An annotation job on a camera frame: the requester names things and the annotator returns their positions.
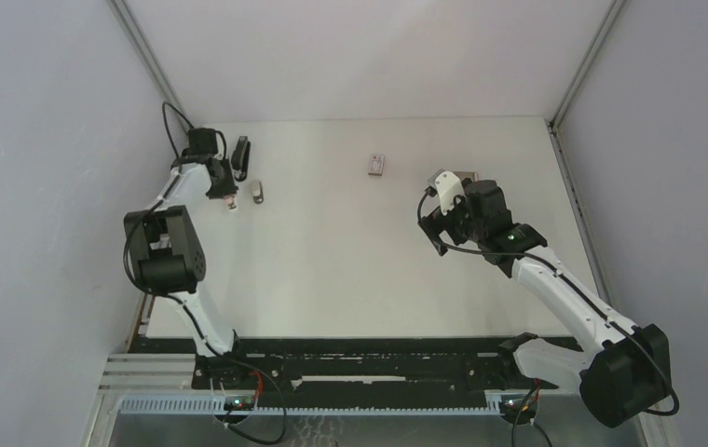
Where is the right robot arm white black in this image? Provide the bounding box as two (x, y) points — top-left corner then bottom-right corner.
(416, 170), (681, 427)

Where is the grey small stapler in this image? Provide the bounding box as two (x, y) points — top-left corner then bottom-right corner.
(252, 180), (265, 204)

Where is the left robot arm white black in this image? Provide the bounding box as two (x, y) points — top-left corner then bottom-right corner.
(123, 128), (251, 388)

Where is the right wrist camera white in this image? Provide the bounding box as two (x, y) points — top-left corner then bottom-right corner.
(428, 169), (465, 215)

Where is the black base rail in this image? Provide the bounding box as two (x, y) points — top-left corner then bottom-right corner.
(193, 335), (559, 412)

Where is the pink and white stapler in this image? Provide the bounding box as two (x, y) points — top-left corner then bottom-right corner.
(223, 195), (238, 211)

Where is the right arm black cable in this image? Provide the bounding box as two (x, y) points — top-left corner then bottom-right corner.
(416, 187), (681, 417)

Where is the white cable duct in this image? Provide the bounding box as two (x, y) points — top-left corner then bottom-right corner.
(119, 396), (503, 416)

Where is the staple box red white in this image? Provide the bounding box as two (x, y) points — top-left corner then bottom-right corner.
(367, 154), (386, 177)

